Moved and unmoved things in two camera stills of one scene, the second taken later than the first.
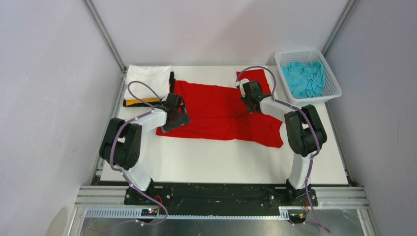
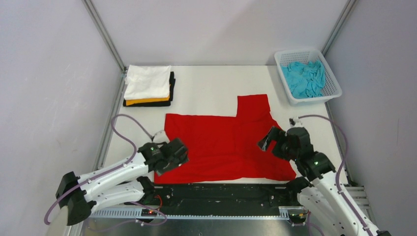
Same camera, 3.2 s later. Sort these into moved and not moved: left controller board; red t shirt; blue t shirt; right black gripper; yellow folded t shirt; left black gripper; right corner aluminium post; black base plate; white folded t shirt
Moved: right black gripper; left black gripper; red t shirt
Not moved: left controller board; white folded t shirt; blue t shirt; right corner aluminium post; yellow folded t shirt; black base plate
